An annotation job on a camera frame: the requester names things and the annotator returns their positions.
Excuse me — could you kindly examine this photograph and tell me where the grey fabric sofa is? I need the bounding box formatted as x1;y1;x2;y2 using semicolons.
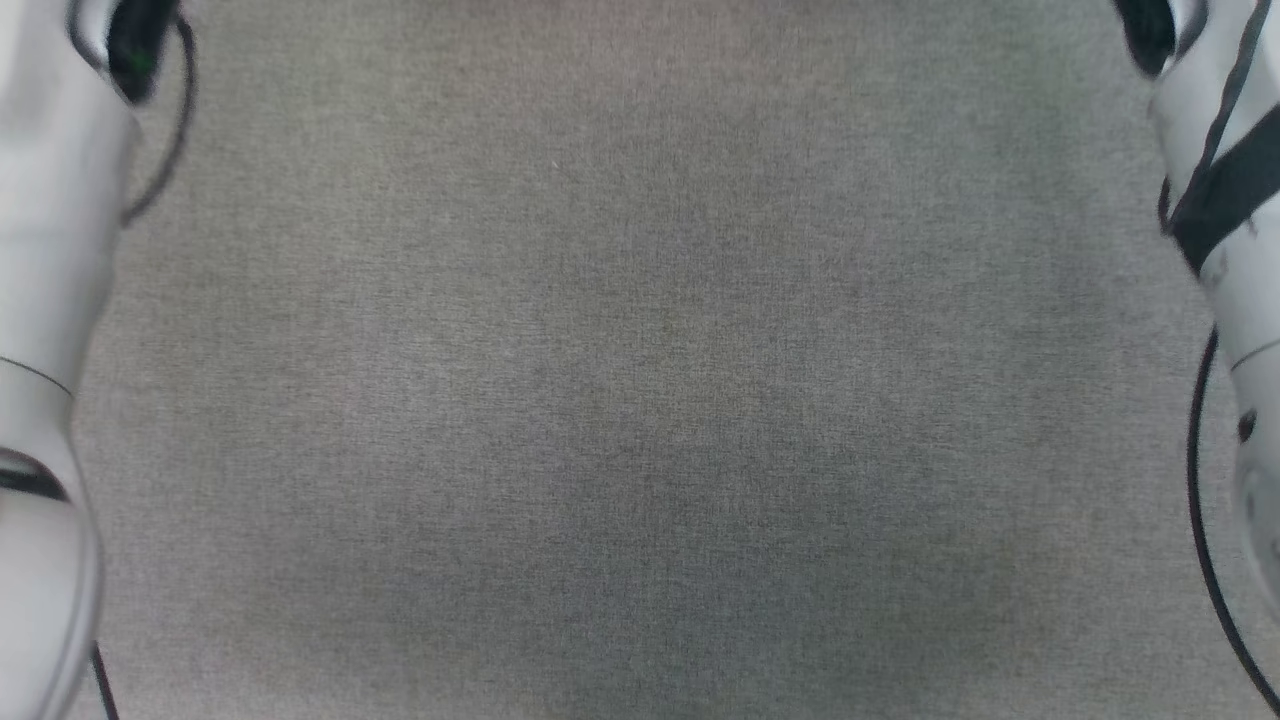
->
60;0;1280;720

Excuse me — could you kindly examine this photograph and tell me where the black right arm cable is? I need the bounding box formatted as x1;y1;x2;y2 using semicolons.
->
1158;178;1280;716

